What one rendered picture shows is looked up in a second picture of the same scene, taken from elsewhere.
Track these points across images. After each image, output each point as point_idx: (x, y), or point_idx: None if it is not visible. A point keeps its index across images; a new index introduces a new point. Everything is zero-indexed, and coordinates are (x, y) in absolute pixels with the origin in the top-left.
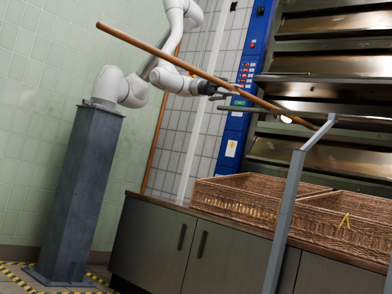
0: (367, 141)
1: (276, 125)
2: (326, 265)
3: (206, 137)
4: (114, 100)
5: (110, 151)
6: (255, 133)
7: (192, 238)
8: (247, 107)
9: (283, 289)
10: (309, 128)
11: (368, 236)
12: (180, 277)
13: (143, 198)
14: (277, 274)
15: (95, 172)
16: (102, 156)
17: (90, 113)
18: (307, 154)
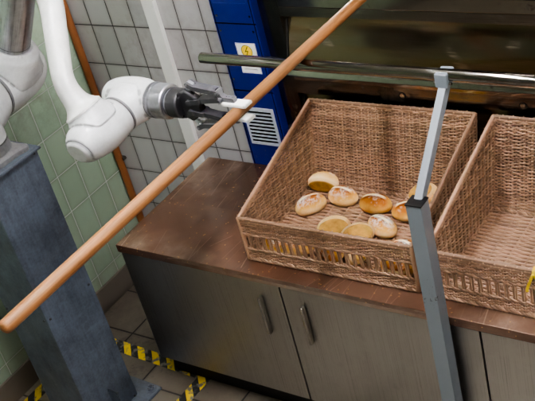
0: (510, 19)
1: (318, 0)
2: (527, 350)
3: (185, 34)
4: (0, 138)
5: (54, 216)
6: (281, 18)
7: (286, 315)
8: (263, 60)
9: (470, 379)
10: (387, 1)
11: None
12: (295, 365)
13: (158, 258)
14: (454, 369)
15: (55, 264)
16: (48, 235)
17: None
18: (403, 51)
